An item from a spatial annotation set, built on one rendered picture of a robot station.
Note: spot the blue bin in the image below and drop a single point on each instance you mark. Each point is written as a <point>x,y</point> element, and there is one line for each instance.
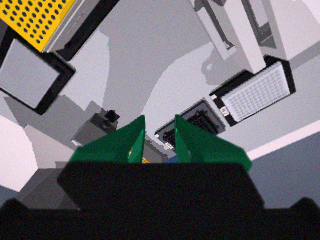
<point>171,160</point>

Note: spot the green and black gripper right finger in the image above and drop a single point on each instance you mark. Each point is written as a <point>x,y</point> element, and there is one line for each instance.
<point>205,147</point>

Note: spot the grey bench mat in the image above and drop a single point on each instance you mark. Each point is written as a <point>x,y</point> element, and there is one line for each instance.
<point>154,58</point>

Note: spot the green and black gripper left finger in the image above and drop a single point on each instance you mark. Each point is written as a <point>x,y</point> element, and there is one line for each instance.
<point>116,145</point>

